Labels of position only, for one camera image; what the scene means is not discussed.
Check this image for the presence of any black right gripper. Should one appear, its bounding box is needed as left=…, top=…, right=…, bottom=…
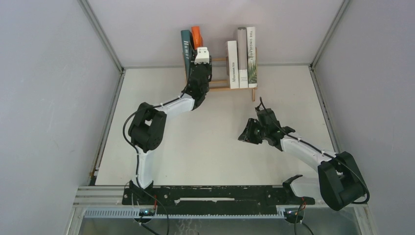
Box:
left=238, top=117, right=269, bottom=144

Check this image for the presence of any orange book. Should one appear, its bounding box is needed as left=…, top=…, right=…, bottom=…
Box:
left=191, top=25, right=204, bottom=50

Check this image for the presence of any white thick book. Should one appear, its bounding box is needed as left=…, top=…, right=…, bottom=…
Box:
left=226, top=41, right=239, bottom=89

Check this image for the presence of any teal Humor book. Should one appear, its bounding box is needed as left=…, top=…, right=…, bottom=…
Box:
left=181, top=29, right=194, bottom=81

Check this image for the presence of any grey notebook with elastic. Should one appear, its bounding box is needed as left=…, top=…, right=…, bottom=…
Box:
left=237, top=27, right=249, bottom=88

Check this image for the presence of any white Singularity palm book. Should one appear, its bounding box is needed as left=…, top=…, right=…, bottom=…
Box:
left=246, top=26, right=257, bottom=88

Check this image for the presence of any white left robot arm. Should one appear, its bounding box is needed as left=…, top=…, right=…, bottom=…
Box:
left=122, top=62, right=212, bottom=204

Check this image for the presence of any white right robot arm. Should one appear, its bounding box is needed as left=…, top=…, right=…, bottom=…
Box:
left=238, top=108, right=370, bottom=211

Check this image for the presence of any wooden book rack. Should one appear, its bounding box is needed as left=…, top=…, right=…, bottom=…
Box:
left=184, top=47, right=259, bottom=102

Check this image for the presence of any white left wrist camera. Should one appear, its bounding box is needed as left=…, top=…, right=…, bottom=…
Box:
left=194, top=47, right=210, bottom=65

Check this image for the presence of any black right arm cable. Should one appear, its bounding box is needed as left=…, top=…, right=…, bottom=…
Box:
left=254, top=96, right=371, bottom=205

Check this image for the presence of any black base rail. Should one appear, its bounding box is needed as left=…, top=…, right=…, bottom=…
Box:
left=121, top=184, right=315, bottom=216

